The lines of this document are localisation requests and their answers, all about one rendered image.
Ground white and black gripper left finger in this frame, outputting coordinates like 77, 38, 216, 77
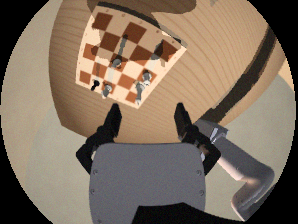
76, 103, 122, 175

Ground white rook chess piece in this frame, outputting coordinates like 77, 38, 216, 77
143, 73, 152, 86

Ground white knight chess piece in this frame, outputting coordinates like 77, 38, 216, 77
101, 85, 112, 99

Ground white chess king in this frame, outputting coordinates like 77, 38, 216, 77
135, 84, 145, 106

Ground white pawn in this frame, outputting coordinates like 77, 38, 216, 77
111, 59, 121, 69

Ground checkered chessboard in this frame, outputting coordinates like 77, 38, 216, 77
76, 6, 186, 109

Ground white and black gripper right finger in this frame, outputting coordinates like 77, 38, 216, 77
174, 102, 221, 176

